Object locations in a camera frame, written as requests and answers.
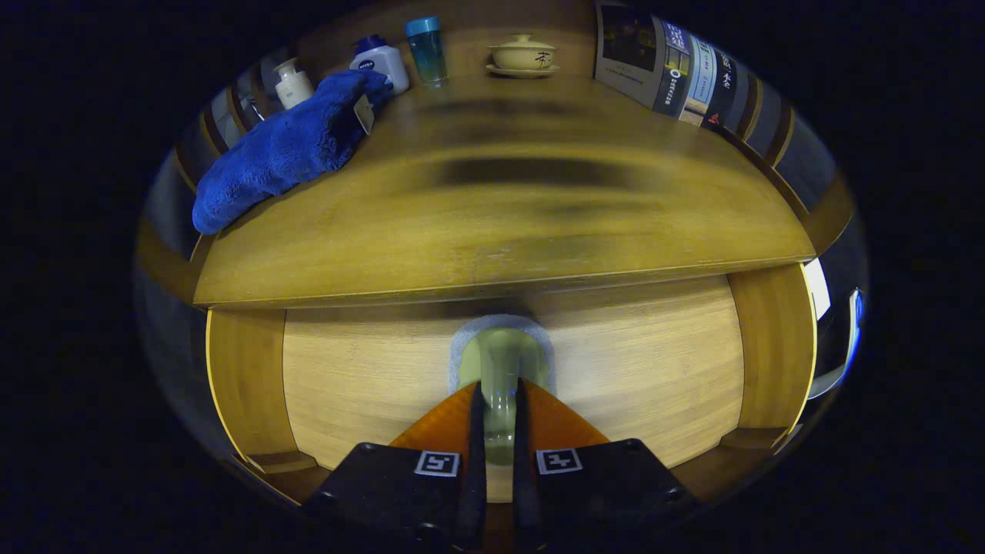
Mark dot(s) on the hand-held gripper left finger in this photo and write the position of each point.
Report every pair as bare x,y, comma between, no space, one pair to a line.
473,492

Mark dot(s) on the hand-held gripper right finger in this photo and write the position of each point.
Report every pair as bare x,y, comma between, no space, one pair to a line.
525,492

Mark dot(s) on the wooden drawer with black knob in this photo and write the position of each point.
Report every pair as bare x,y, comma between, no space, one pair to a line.
654,369

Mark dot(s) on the white side cabinet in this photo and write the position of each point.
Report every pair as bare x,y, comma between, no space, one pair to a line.
817,288

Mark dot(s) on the blue plush towel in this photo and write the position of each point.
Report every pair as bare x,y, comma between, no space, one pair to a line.
285,154

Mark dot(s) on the white bottle with blue cap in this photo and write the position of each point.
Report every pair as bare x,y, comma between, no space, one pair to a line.
385,65

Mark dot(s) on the beige lidded teacup with saucer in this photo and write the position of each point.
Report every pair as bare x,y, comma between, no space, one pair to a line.
523,55

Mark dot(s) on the teal clear bottle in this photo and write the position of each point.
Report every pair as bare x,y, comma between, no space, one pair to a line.
428,54

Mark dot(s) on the white pump bottle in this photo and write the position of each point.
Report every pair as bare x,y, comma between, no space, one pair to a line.
292,88

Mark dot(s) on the book with pale spine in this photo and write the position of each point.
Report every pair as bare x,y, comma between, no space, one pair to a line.
699,85

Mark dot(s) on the book with black spine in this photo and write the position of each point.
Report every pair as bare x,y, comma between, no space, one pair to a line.
722,88

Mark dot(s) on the book with dark photo cover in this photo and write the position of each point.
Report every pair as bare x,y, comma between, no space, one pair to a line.
627,54

